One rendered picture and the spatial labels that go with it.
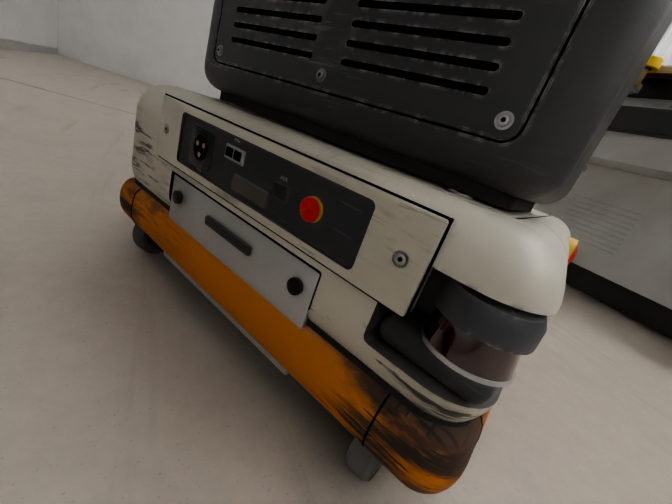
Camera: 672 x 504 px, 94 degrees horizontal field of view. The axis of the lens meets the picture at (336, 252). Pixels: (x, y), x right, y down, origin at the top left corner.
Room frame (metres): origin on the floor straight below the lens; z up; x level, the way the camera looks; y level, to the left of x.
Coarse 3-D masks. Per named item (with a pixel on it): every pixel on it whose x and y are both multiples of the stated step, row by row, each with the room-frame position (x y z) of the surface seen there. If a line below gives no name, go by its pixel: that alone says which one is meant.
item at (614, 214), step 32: (640, 96) 1.55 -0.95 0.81; (576, 192) 1.57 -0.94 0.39; (608, 192) 1.47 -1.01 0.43; (640, 192) 1.40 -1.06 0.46; (576, 224) 1.51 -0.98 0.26; (608, 224) 1.42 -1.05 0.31; (640, 224) 1.34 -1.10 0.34; (576, 256) 1.45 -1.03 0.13; (608, 256) 1.37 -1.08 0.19; (640, 256) 1.29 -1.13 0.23; (576, 288) 1.41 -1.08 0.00; (608, 288) 1.33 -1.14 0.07; (640, 288) 1.25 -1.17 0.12; (640, 320) 1.22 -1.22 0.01
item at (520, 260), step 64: (256, 128) 0.37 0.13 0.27; (128, 192) 0.47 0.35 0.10; (192, 192) 0.39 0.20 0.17; (448, 192) 0.29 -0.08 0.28; (192, 256) 0.36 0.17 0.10; (256, 256) 0.31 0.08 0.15; (448, 256) 0.21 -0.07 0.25; (512, 256) 0.20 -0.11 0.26; (256, 320) 0.29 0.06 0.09; (320, 320) 0.26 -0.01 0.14; (384, 320) 0.24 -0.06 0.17; (448, 320) 0.21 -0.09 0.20; (512, 320) 0.19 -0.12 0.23; (320, 384) 0.23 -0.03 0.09; (384, 384) 0.22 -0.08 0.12; (448, 384) 0.20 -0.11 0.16; (384, 448) 0.19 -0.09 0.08; (448, 448) 0.19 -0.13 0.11
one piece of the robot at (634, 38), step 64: (256, 0) 0.48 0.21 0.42; (320, 0) 0.44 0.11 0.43; (384, 0) 0.38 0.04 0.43; (448, 0) 0.34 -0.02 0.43; (512, 0) 0.31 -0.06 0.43; (576, 0) 0.29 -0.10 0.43; (640, 0) 0.27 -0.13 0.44; (256, 64) 0.47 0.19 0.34; (320, 64) 0.41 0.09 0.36; (384, 64) 0.36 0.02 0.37; (448, 64) 0.33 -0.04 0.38; (512, 64) 0.30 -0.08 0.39; (576, 64) 0.28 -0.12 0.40; (640, 64) 0.35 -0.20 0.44; (320, 128) 0.43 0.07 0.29; (384, 128) 0.35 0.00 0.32; (448, 128) 0.32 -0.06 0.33; (512, 128) 0.29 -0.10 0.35; (576, 128) 0.27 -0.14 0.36; (512, 192) 0.29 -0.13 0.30
